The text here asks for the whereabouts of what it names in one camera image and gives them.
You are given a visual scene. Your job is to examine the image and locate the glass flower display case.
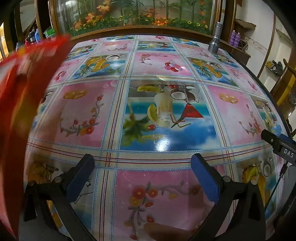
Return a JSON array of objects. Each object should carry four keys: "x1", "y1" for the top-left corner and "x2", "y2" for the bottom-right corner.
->
[{"x1": 50, "y1": 0, "x2": 222, "y2": 36}]

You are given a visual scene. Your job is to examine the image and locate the thin black cable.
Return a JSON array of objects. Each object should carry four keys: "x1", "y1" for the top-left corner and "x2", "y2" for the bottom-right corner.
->
[{"x1": 267, "y1": 161, "x2": 289, "y2": 210}]

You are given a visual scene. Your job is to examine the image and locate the wooden sideboard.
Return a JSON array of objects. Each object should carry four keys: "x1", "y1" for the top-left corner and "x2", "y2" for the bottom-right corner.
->
[{"x1": 220, "y1": 39, "x2": 251, "y2": 66}]

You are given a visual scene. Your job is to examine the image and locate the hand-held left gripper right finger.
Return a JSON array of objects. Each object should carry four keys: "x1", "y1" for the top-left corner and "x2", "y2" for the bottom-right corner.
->
[{"x1": 191, "y1": 153, "x2": 266, "y2": 241}]

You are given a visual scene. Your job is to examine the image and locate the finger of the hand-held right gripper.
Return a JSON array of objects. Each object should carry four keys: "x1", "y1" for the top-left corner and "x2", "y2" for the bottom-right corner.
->
[{"x1": 261, "y1": 129, "x2": 296, "y2": 151}]

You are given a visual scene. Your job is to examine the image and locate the black thermos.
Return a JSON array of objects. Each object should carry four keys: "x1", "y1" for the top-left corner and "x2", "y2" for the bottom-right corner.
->
[{"x1": 24, "y1": 31, "x2": 35, "y2": 45}]

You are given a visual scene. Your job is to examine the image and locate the wall shelf with tools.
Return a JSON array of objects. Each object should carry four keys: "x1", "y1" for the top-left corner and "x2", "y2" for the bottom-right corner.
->
[{"x1": 265, "y1": 60, "x2": 285, "y2": 77}]

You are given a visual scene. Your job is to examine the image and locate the green plastic bag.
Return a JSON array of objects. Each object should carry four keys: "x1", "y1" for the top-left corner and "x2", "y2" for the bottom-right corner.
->
[{"x1": 43, "y1": 27, "x2": 56, "y2": 39}]

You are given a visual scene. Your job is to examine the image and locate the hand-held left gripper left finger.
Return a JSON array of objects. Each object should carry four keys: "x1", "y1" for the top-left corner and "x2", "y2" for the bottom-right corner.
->
[{"x1": 23, "y1": 153, "x2": 96, "y2": 241}]

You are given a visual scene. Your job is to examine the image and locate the red cardboard box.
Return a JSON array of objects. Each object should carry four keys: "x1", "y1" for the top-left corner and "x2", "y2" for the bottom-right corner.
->
[{"x1": 0, "y1": 34, "x2": 73, "y2": 234}]

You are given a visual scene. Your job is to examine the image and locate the wooden chair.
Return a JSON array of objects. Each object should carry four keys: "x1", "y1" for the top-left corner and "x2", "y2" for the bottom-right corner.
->
[{"x1": 269, "y1": 59, "x2": 296, "y2": 139}]

